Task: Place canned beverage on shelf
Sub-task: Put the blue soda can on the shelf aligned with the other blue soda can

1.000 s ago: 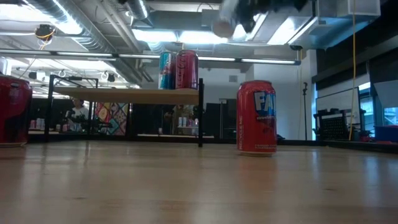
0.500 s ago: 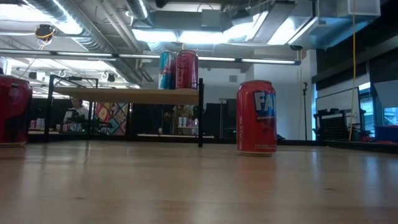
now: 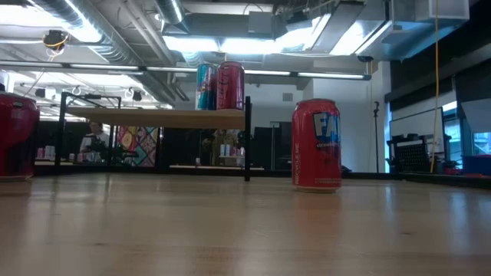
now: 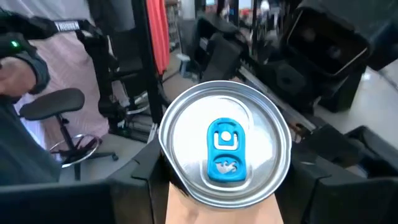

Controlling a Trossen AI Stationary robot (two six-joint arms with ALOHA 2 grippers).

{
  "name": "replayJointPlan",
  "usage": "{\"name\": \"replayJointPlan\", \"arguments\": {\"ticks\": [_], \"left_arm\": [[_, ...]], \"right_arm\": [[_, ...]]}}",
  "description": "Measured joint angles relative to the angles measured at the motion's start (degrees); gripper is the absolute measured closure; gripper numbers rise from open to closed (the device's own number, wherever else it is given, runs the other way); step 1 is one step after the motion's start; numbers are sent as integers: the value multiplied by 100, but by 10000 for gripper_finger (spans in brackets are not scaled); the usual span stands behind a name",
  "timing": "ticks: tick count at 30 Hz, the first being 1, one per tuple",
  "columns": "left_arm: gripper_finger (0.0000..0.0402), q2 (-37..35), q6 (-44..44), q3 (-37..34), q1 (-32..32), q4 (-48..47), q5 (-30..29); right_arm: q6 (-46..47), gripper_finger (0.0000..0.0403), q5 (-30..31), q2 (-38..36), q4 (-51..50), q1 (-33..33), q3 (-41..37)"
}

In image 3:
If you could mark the dark red cola can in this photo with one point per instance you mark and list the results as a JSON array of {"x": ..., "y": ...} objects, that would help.
[{"x": 230, "y": 88}]

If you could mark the blue silver energy drink can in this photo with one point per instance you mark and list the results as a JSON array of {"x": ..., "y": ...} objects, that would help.
[{"x": 205, "y": 88}]

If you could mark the red Fanta can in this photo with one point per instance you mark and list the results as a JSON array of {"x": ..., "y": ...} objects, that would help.
[{"x": 307, "y": 161}]

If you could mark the red soda can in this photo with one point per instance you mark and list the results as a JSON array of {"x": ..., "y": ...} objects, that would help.
[{"x": 17, "y": 138}]

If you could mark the person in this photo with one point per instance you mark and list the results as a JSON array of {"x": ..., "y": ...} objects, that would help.
[
  {"x": 95, "y": 140},
  {"x": 224, "y": 138}
]

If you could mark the black equipment rack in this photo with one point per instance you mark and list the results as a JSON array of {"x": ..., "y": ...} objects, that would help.
[{"x": 284, "y": 145}]

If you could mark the black floor object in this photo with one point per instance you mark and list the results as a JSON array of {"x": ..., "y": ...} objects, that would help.
[{"x": 346, "y": 169}]

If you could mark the colourful patchwork hanging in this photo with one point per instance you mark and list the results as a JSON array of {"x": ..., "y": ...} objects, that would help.
[{"x": 138, "y": 147}]

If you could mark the grey ceiling box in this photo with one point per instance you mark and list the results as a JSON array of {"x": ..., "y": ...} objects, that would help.
[{"x": 261, "y": 23}]

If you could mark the black tripod stand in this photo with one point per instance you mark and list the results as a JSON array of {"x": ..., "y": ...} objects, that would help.
[{"x": 376, "y": 134}]

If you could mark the black mesh cart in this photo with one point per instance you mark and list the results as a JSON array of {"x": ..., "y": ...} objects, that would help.
[{"x": 410, "y": 157}]

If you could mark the distant pink cup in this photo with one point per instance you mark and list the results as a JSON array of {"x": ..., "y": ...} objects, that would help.
[{"x": 81, "y": 157}]

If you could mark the long suspended light strip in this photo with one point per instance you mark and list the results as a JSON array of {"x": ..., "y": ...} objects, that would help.
[{"x": 96, "y": 66}]

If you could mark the distant pink can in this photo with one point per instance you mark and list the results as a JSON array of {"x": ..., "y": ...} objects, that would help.
[{"x": 40, "y": 153}]

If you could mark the blue bin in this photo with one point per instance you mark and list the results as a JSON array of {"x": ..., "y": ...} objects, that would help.
[{"x": 477, "y": 165}]

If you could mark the grey wall vent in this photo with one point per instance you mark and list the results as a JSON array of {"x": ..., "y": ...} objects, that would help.
[{"x": 287, "y": 97}]

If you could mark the wooden shelf black frame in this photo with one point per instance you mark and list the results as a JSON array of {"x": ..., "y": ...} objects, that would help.
[{"x": 153, "y": 118}]

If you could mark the small silver spiral duct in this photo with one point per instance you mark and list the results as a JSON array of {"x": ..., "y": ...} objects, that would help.
[{"x": 170, "y": 9}]

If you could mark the large silver spiral duct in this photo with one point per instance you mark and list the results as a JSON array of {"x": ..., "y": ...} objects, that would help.
[{"x": 115, "y": 51}]

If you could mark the black aluminium table frame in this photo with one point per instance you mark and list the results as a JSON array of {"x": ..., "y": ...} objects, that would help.
[{"x": 441, "y": 180}]

